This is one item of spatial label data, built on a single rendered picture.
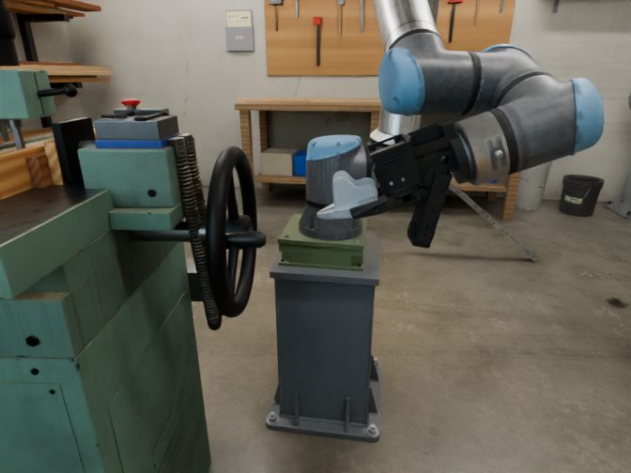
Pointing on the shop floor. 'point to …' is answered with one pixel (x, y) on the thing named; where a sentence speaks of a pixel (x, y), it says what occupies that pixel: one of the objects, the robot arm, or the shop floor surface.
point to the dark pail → (579, 194)
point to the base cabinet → (114, 392)
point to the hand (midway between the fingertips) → (328, 217)
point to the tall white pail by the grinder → (531, 187)
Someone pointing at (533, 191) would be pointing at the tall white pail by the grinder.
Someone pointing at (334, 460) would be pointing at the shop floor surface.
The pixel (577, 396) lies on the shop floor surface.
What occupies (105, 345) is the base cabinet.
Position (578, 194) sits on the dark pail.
